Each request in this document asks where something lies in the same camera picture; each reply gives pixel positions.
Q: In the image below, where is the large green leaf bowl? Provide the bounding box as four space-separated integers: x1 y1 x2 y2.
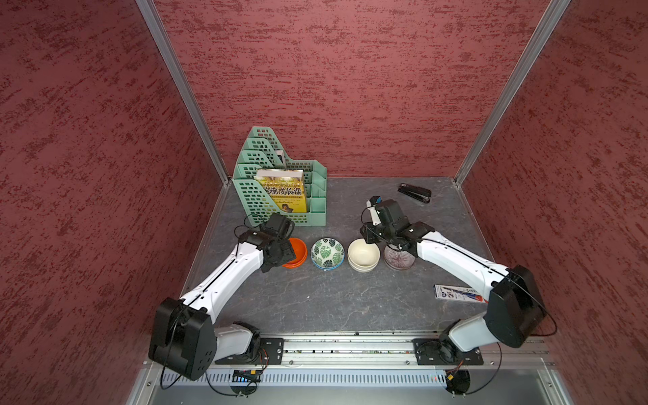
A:
310 238 345 271

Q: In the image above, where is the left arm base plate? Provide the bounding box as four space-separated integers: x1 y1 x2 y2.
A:
214 337 285 366

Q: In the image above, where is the right base cable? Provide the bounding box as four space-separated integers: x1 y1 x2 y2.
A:
444 341 505 397

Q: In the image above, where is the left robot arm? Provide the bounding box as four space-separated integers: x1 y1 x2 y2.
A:
148 214 296 381

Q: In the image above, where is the base cable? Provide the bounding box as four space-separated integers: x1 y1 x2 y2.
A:
444 341 505 397
201 348 269 398

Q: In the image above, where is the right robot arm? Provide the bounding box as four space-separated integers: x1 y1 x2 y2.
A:
360 196 552 358

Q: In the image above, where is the mint green file organizer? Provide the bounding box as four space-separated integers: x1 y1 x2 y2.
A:
233 127 327 227

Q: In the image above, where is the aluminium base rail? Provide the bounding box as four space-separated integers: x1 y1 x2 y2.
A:
146 331 555 371

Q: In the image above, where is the black stapler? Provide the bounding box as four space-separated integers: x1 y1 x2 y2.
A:
398 183 431 204

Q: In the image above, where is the purple striped bowl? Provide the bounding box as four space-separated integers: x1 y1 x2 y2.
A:
384 245 416 271

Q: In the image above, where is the left base cable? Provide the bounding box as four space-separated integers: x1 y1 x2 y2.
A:
201 348 269 398

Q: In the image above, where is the cream bowl front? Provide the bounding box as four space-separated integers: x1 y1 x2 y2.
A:
347 239 381 273

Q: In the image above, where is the yellow book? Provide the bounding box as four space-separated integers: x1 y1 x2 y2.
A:
254 169 307 213

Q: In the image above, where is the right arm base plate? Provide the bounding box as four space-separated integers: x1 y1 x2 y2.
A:
412 339 484 366

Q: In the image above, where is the orange bowl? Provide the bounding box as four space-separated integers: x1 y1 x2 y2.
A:
283 237 308 268

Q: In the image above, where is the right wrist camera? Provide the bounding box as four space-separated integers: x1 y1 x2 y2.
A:
366 196 382 226

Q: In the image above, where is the white printed card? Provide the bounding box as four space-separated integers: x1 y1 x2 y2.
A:
435 285 488 304

